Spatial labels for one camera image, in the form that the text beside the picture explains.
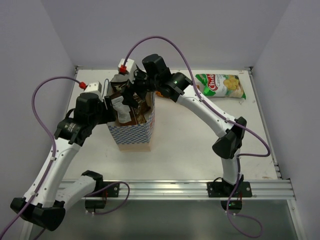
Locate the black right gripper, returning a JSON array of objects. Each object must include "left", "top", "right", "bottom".
[{"left": 119, "top": 66, "right": 160, "bottom": 109}]

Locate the brown kettle chips bag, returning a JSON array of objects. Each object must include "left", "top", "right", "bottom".
[
  {"left": 119, "top": 103, "right": 151, "bottom": 126},
  {"left": 111, "top": 96, "right": 131, "bottom": 124}
]

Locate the blue checkered paper bag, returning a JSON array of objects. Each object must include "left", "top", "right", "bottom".
[{"left": 107, "top": 74, "right": 155, "bottom": 152}]

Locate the green chips bag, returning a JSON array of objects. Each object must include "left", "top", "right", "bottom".
[{"left": 195, "top": 73, "right": 247, "bottom": 100}]

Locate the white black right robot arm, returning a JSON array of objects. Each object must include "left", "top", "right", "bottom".
[{"left": 118, "top": 54, "right": 247, "bottom": 197}]

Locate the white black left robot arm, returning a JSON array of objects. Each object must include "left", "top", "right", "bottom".
[{"left": 10, "top": 92, "right": 116, "bottom": 231}]

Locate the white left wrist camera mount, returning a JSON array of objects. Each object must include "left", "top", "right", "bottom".
[{"left": 84, "top": 81, "right": 102, "bottom": 100}]

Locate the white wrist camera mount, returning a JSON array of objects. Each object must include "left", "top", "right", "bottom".
[
  {"left": 84, "top": 81, "right": 102, "bottom": 100},
  {"left": 117, "top": 58, "right": 138, "bottom": 83}
]

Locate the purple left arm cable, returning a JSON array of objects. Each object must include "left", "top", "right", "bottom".
[{"left": 0, "top": 76, "right": 86, "bottom": 240}]

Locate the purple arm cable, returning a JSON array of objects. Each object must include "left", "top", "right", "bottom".
[
  {"left": 123, "top": 35, "right": 271, "bottom": 238},
  {"left": 0, "top": 76, "right": 86, "bottom": 240}
]

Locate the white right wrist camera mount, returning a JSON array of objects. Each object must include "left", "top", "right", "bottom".
[{"left": 117, "top": 58, "right": 138, "bottom": 83}]

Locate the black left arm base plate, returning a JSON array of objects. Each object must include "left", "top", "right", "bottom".
[{"left": 84, "top": 181, "right": 120, "bottom": 213}]

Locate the aluminium mounting rail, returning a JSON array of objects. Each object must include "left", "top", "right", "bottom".
[{"left": 59, "top": 178, "right": 296, "bottom": 201}]

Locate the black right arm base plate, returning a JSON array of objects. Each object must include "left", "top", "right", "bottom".
[{"left": 206, "top": 176, "right": 251, "bottom": 216}]

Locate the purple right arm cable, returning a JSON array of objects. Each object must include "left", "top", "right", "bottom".
[{"left": 123, "top": 35, "right": 271, "bottom": 238}]

